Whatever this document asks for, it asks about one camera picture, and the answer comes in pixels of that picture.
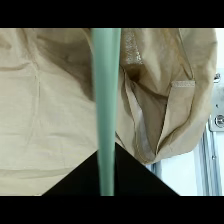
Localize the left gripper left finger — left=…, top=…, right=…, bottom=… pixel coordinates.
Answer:
left=41, top=150, right=102, bottom=197

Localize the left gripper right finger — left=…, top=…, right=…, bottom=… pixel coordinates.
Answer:
left=113, top=142, right=180, bottom=197

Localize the beige long-sleeved shirt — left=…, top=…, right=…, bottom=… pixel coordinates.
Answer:
left=0, top=28, right=218, bottom=197

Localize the green clothes hanger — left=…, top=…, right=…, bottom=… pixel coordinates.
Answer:
left=90, top=28, right=122, bottom=197

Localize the silver frame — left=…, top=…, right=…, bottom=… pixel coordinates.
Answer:
left=145, top=68, right=224, bottom=197

